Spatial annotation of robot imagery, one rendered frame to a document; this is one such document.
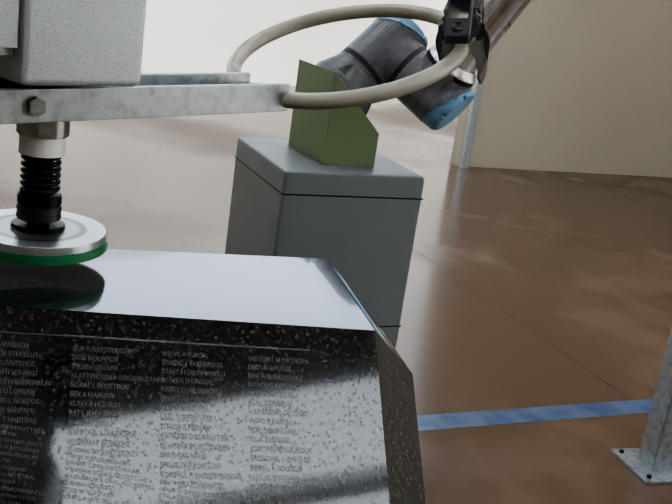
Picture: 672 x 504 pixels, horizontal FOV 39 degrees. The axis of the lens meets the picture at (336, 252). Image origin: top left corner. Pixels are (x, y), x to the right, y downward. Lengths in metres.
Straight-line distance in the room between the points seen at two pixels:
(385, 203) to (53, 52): 1.29
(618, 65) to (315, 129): 5.68
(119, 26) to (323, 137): 1.13
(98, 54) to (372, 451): 0.69
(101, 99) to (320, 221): 1.04
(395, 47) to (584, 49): 5.31
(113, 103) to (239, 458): 0.58
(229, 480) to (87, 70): 0.62
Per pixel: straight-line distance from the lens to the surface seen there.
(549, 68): 7.64
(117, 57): 1.47
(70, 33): 1.42
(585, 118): 7.95
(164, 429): 1.35
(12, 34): 1.39
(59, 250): 1.50
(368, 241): 2.51
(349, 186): 2.44
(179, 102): 1.61
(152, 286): 1.53
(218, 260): 1.68
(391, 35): 2.58
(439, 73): 1.78
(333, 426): 1.39
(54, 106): 1.48
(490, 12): 2.47
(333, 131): 2.49
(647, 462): 3.17
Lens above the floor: 1.36
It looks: 17 degrees down
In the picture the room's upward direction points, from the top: 8 degrees clockwise
